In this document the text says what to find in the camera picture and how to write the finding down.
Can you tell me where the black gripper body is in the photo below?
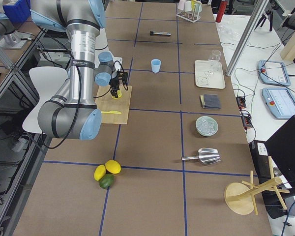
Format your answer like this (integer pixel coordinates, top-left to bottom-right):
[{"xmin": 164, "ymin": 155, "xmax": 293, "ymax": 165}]
[{"xmin": 109, "ymin": 71, "xmax": 128, "ymax": 91}]

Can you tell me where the steel muddler black cap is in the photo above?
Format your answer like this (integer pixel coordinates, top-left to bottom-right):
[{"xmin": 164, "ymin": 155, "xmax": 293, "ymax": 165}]
[{"xmin": 149, "ymin": 31, "xmax": 172, "ymax": 37}]

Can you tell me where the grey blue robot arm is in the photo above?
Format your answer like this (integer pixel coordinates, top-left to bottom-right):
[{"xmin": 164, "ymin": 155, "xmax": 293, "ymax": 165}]
[
  {"xmin": 30, "ymin": 0, "xmax": 127, "ymax": 140},
  {"xmin": 0, "ymin": 13, "xmax": 21, "ymax": 46}
]

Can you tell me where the light blue plastic cup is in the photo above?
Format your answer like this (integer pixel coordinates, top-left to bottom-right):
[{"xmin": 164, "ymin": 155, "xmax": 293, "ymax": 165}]
[{"xmin": 150, "ymin": 59, "xmax": 161, "ymax": 73}]

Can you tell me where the whole yellow lemon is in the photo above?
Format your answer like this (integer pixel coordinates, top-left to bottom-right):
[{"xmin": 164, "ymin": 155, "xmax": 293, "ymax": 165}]
[
  {"xmin": 93, "ymin": 165, "xmax": 106, "ymax": 181},
  {"xmin": 105, "ymin": 160, "xmax": 121, "ymax": 174}
]

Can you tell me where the pink plastic cup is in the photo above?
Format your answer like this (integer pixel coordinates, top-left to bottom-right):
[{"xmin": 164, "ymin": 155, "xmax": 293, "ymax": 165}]
[{"xmin": 177, "ymin": 0, "xmax": 186, "ymax": 11}]

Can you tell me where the yellow plastic cup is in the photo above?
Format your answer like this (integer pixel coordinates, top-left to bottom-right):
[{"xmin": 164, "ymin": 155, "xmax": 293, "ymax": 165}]
[{"xmin": 191, "ymin": 0, "xmax": 196, "ymax": 10}]

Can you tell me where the wooden cup tree stand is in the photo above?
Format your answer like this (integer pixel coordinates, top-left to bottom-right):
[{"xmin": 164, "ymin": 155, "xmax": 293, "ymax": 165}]
[{"xmin": 224, "ymin": 156, "xmax": 289, "ymax": 215}]

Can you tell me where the wooden cutting board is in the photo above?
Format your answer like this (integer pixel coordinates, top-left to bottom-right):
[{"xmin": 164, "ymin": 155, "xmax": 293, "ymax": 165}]
[{"xmin": 95, "ymin": 86, "xmax": 132, "ymax": 124}]

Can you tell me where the yellow plastic knife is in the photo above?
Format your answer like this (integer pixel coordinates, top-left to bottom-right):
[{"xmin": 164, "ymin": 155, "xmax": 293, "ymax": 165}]
[{"xmin": 101, "ymin": 110, "xmax": 122, "ymax": 115}]

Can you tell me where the white chair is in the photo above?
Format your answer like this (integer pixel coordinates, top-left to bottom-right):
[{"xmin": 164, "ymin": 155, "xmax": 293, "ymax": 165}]
[{"xmin": 22, "ymin": 66, "xmax": 68, "ymax": 133}]

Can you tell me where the green lime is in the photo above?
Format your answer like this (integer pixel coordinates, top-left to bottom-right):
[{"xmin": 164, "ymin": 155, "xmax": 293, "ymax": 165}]
[{"xmin": 99, "ymin": 174, "xmax": 115, "ymax": 189}]

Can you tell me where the folded grey cloth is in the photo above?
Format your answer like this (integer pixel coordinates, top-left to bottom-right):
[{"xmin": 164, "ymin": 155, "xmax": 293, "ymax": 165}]
[{"xmin": 200, "ymin": 94, "xmax": 221, "ymax": 109}]

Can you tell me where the white bear tray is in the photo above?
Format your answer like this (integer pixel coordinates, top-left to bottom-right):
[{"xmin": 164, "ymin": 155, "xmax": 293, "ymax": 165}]
[{"xmin": 194, "ymin": 60, "xmax": 226, "ymax": 89}]

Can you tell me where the green bowl of ice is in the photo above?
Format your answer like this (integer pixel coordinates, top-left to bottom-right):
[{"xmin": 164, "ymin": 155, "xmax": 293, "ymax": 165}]
[{"xmin": 195, "ymin": 116, "xmax": 218, "ymax": 137}]

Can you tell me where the clear wine glass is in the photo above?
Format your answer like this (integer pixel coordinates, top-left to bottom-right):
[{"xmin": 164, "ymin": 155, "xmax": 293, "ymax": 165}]
[{"xmin": 207, "ymin": 50, "xmax": 221, "ymax": 76}]

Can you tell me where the steel ice scoop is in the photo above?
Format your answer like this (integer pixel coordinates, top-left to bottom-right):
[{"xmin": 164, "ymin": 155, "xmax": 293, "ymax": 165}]
[{"xmin": 181, "ymin": 147, "xmax": 221, "ymax": 165}]

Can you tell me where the red bottle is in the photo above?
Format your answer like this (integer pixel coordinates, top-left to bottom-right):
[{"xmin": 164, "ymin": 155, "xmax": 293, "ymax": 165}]
[{"xmin": 215, "ymin": 0, "xmax": 228, "ymax": 23}]

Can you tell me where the upper blue teach pendant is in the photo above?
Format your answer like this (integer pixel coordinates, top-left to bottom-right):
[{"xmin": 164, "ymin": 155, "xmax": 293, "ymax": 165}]
[{"xmin": 257, "ymin": 60, "xmax": 291, "ymax": 86}]

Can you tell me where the blue teach pendant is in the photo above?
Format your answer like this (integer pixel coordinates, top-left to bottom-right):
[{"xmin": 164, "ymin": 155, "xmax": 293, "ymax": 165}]
[
  {"xmin": 262, "ymin": 88, "xmax": 295, "ymax": 119},
  {"xmin": 257, "ymin": 60, "xmax": 291, "ymax": 86}
]

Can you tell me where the lower blue teach pendant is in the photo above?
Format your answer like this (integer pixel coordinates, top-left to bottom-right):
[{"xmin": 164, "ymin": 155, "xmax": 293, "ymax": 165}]
[{"xmin": 262, "ymin": 88, "xmax": 295, "ymax": 119}]

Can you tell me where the black laptop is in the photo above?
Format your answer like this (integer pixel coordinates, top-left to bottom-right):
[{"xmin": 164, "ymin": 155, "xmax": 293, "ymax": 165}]
[{"xmin": 249, "ymin": 115, "xmax": 295, "ymax": 187}]

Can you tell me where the white wire cup rack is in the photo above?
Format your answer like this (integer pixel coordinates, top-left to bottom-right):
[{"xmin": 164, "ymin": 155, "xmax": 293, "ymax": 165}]
[{"xmin": 177, "ymin": 0, "xmax": 202, "ymax": 23}]

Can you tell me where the aluminium frame post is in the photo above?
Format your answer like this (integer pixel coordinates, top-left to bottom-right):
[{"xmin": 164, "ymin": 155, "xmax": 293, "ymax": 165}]
[{"xmin": 226, "ymin": 0, "xmax": 269, "ymax": 76}]

